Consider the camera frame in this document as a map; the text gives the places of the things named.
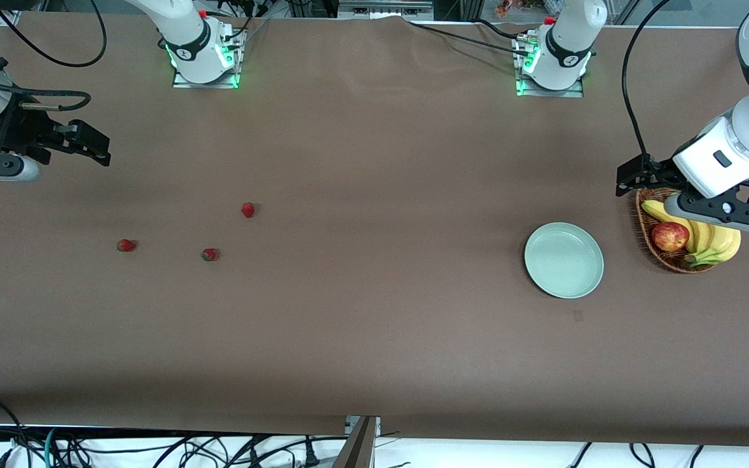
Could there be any pale green round plate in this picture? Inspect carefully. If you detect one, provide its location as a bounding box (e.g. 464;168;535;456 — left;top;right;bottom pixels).
524;222;605;300

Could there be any red apple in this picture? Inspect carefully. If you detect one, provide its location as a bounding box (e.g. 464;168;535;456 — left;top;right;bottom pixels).
651;222;690;253

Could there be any yellow banana bunch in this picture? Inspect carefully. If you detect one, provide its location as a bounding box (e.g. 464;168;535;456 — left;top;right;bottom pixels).
641;199;742;268

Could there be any brown wicker basket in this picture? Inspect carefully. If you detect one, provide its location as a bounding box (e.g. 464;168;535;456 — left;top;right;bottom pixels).
635;187;720;274

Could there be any table cover sheet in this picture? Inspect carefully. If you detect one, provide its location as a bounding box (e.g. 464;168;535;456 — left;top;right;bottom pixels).
0;12;749;448

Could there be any grey metal box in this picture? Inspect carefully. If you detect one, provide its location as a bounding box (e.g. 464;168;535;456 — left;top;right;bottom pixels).
337;0;434;20

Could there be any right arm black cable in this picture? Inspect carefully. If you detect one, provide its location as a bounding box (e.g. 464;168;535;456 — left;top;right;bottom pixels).
0;0;107;111

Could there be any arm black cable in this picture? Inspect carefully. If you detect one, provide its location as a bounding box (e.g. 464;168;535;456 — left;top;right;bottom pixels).
621;0;674;157
0;0;107;111

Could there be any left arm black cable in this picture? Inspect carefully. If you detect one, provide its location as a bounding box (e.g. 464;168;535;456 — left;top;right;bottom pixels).
621;0;674;157

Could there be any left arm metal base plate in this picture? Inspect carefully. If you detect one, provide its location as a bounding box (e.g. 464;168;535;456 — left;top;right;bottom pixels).
514;32;585;98

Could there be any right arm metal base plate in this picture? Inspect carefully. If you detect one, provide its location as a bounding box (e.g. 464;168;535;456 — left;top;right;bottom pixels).
172;39;240;89

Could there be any long black table cable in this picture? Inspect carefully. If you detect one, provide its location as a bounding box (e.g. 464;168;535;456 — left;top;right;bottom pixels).
401;16;534;59

